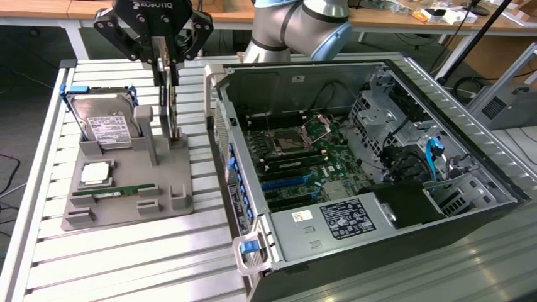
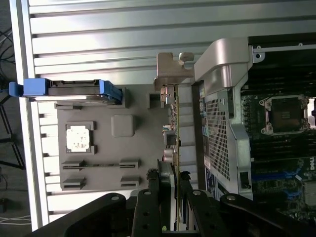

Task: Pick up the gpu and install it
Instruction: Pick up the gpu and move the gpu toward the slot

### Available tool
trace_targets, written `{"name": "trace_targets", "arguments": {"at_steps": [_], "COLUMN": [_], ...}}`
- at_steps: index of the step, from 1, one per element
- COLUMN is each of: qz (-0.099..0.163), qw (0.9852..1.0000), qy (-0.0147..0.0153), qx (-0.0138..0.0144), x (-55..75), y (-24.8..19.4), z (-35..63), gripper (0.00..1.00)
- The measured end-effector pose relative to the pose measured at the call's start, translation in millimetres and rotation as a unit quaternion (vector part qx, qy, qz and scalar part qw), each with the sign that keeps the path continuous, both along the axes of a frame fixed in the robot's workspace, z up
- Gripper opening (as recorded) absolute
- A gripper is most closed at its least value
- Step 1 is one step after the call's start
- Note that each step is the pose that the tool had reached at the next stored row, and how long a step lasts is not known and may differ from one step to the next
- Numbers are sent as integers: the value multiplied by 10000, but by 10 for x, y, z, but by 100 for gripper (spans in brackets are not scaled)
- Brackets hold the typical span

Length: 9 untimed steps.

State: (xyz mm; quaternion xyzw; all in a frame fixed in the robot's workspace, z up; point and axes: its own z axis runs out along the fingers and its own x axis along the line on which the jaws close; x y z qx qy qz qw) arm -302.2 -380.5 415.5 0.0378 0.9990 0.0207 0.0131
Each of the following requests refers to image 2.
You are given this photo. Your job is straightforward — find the open black PC case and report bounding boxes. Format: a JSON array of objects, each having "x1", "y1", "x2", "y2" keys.
[{"x1": 191, "y1": 37, "x2": 316, "y2": 233}]

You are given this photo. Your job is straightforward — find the green motherboard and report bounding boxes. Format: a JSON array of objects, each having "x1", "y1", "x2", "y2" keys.
[{"x1": 240, "y1": 91, "x2": 316, "y2": 223}]

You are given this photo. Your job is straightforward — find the grey plastic parts rack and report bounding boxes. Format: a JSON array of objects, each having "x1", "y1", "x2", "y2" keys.
[{"x1": 53, "y1": 85, "x2": 181, "y2": 192}]

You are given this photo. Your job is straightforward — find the blue expansion slot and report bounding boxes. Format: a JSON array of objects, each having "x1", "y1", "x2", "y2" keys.
[{"x1": 251, "y1": 169, "x2": 304, "y2": 181}]

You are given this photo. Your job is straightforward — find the silver CPU chip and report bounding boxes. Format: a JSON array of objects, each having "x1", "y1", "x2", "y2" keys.
[{"x1": 66, "y1": 124, "x2": 90, "y2": 153}]

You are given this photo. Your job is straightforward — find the silver chipset heatsink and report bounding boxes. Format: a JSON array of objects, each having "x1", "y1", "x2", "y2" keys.
[{"x1": 303, "y1": 182, "x2": 316, "y2": 205}]

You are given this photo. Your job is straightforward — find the CPU socket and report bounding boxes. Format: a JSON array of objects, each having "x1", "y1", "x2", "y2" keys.
[{"x1": 261, "y1": 95, "x2": 311, "y2": 135}]

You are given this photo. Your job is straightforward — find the hard disk in blue caddy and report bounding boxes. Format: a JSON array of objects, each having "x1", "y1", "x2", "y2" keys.
[{"x1": 8, "y1": 78, "x2": 123, "y2": 107}]

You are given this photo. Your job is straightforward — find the metal socket cover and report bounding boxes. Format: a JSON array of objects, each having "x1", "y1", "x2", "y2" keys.
[{"x1": 307, "y1": 97, "x2": 316, "y2": 124}]

